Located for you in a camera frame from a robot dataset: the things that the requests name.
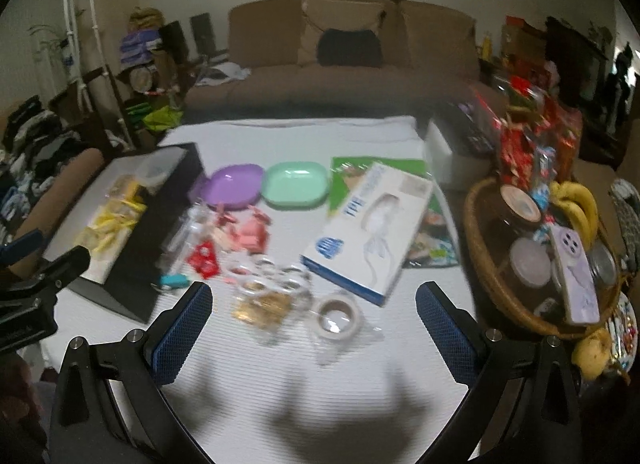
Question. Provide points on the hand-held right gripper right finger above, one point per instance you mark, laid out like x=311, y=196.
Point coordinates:
x=445, y=334

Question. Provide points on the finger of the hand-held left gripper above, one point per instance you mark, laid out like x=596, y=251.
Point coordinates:
x=72, y=261
x=22, y=244

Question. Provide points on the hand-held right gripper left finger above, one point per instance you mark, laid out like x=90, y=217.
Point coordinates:
x=182, y=334

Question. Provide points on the red sauce packet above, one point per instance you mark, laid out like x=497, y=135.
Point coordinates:
x=209, y=268
x=199, y=251

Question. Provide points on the black storage box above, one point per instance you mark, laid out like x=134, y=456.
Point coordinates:
x=145, y=254

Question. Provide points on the clear jars pack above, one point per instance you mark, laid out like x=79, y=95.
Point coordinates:
x=265, y=309

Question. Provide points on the beige tape roll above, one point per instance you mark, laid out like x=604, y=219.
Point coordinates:
x=354, y=313

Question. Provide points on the clear cutlery bag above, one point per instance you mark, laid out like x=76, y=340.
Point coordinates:
x=192, y=229

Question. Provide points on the pile of pink blocks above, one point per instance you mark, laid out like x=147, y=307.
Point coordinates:
x=247, y=236

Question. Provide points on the white and blue product box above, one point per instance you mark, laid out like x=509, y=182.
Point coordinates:
x=360, y=244

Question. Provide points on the green plastic dish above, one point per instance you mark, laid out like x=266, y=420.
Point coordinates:
x=295, y=186

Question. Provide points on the pile of yellow packets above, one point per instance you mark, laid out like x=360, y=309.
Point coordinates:
x=115, y=224

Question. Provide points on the wicker basket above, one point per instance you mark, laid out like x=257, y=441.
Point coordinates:
x=480, y=264

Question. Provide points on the green magazine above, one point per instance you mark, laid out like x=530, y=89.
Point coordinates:
x=435, y=244

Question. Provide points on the brown side couch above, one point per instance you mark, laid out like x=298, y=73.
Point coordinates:
x=75, y=168

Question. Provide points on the pile of clothes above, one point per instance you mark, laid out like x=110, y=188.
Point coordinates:
x=40, y=143

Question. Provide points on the grey lidded jar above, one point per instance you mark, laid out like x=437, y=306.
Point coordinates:
x=530, y=264

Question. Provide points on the clear plastic tub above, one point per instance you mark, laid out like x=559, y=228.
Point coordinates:
x=155, y=168

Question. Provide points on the brown lidded jar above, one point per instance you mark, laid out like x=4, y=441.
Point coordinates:
x=520, y=206

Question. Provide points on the purple plastic dish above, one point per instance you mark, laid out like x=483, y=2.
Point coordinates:
x=232, y=183

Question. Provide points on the neon green bag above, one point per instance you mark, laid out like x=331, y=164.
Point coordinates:
x=160, y=118

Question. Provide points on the small glass jar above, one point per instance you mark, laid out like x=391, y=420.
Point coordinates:
x=602, y=264

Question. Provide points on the colourful printed plate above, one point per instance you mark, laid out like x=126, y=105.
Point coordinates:
x=622, y=334

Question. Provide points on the yellow banana bunch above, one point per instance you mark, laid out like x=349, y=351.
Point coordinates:
x=582, y=209

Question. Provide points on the pile of red snack packets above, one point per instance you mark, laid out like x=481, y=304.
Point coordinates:
x=520, y=148

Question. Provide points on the dark flat box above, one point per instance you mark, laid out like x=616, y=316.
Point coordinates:
x=465, y=133

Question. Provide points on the patterned cloth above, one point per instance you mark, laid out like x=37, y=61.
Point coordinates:
x=627, y=214

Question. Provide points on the purple bag stack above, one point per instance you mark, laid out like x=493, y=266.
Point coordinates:
x=137, y=43

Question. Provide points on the dark upright panel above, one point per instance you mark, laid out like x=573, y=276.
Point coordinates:
x=204, y=33
x=174, y=41

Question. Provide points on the white coat stand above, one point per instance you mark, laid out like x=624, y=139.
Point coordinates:
x=67, y=3

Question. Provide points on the white cloth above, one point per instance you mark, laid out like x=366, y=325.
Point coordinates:
x=227, y=71

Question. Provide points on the brown sofa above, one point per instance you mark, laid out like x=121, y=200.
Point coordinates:
x=325, y=88

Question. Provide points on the yellow bottle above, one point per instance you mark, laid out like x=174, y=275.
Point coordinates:
x=486, y=46

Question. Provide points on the black cushion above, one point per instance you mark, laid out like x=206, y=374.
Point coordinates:
x=350, y=48

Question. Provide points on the cardboard box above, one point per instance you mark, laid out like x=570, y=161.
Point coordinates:
x=525, y=41

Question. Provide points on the dark wooden cabinet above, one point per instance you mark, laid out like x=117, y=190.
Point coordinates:
x=575, y=58

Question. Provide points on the tan cushion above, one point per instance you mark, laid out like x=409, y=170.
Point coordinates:
x=345, y=13

